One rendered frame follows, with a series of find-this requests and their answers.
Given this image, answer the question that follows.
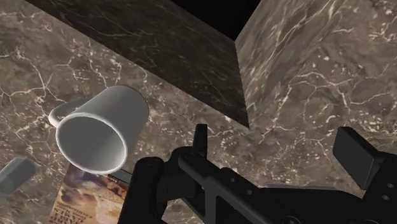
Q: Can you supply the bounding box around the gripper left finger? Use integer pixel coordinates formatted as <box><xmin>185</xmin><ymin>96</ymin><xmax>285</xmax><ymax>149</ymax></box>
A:
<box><xmin>118</xmin><ymin>123</ymin><xmax>299</xmax><ymax>224</ymax></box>

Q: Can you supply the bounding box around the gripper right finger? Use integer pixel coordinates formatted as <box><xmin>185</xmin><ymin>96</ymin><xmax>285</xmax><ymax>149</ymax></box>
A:
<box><xmin>332</xmin><ymin>126</ymin><xmax>397</xmax><ymax>224</ymax></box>

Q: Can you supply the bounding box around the white mug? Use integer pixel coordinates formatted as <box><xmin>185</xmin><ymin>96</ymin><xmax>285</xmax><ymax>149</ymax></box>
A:
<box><xmin>48</xmin><ymin>85</ymin><xmax>151</xmax><ymax>176</ymax></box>

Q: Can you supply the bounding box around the brown illustrated book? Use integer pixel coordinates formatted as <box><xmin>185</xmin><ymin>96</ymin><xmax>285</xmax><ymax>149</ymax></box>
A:
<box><xmin>47</xmin><ymin>164</ymin><xmax>133</xmax><ymax>224</ymax></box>

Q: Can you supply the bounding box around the marble patterned robot stand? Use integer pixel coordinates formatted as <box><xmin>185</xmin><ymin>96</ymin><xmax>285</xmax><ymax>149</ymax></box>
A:
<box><xmin>24</xmin><ymin>0</ymin><xmax>397</xmax><ymax>147</ymax></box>

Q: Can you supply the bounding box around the grey box-shaped object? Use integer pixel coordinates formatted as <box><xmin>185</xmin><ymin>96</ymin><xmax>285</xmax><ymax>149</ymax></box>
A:
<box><xmin>0</xmin><ymin>157</ymin><xmax>38</xmax><ymax>195</ymax></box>

